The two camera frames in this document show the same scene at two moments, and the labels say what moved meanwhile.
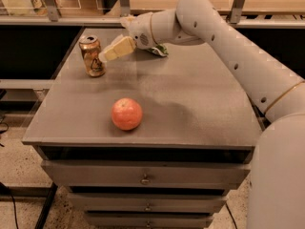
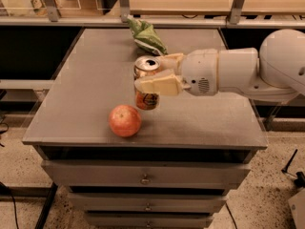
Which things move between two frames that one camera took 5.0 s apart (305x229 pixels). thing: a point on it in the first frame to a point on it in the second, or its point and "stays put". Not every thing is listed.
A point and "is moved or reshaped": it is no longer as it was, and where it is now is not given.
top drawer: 147,175 stays put
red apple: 127,114 is moved or reshaped
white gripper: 140,30 to 199,70
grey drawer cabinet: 155,142 stays put
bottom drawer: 147,220 stays put
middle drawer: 153,202 stays put
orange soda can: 91,49 to 145,66
